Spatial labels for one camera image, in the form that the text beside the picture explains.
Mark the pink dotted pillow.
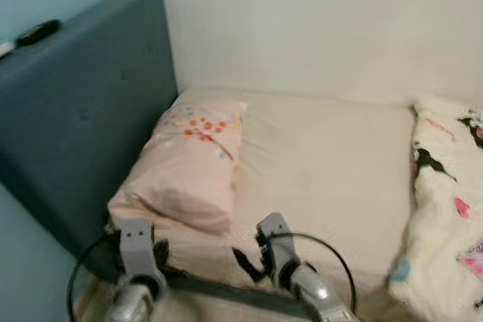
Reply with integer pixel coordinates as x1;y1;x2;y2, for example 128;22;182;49
108;97;248;235

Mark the mattress with beige sheet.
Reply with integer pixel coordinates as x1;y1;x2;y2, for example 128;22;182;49
104;88;454;299

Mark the teal upholstered headboard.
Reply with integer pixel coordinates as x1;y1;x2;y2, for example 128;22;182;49
0;0;180;279

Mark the cream cartoon print blanket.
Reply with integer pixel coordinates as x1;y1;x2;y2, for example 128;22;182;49
388;97;483;322

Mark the black remote control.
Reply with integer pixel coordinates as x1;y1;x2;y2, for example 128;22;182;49
15;19;63;47

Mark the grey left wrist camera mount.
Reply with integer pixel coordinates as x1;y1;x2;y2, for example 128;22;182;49
118;218;162;287

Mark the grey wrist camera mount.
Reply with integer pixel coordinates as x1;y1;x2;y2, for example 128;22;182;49
118;218;162;287
257;213;300;279

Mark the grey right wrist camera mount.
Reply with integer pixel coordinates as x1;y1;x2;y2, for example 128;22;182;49
257;213;300;279

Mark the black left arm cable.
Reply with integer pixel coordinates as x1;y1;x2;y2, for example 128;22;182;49
66;230;123;322

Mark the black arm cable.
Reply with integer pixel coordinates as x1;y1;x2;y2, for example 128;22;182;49
260;231;358;315
66;230;123;322

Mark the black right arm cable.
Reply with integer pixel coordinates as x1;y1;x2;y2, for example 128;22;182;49
260;231;358;315

